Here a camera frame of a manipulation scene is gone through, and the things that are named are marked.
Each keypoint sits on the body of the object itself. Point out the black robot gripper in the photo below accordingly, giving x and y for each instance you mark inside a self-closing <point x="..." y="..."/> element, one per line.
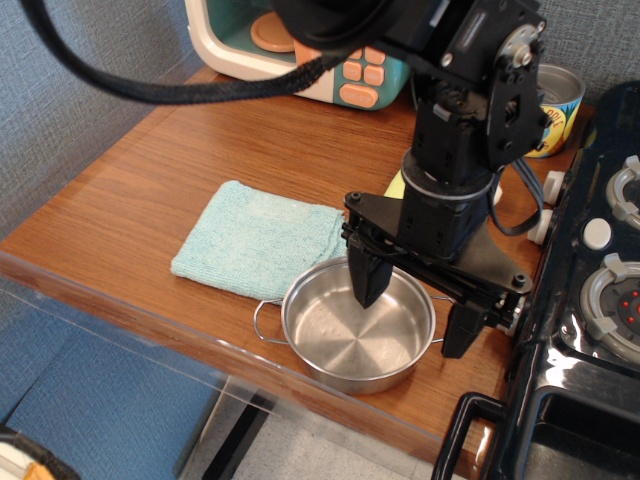
<point x="438" y="233"/>

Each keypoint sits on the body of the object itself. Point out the light blue cloth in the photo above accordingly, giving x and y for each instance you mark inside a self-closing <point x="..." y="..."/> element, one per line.
<point x="255" y="244"/>

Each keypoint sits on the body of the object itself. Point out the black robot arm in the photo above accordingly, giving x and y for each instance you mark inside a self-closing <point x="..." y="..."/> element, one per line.
<point x="475" y="67"/>

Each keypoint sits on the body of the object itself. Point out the stainless steel pot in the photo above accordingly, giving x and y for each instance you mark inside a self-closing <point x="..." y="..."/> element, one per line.
<point x="349" y="348"/>

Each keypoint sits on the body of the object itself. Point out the white stove knob middle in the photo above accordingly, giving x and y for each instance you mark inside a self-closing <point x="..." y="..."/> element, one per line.
<point x="539" y="232"/>

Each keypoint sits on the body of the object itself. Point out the white stove knob upper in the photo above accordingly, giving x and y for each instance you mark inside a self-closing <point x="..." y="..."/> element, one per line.
<point x="552" y="187"/>

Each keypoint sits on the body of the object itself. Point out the black toy stove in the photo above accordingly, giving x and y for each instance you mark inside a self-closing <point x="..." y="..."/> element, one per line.
<point x="572" y="405"/>

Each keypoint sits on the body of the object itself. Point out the pineapple slices can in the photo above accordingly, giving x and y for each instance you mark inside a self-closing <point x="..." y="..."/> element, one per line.
<point x="563" y="91"/>

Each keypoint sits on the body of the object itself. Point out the orange plate in microwave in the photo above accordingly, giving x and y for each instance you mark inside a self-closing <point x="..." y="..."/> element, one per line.
<point x="269" y="33"/>

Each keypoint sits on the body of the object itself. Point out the toy microwave teal and cream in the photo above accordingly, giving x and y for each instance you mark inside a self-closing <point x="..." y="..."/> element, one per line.
<point x="220" y="33"/>

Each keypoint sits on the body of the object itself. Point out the spoon with green handle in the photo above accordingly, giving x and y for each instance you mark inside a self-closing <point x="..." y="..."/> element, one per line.
<point x="396" y="187"/>

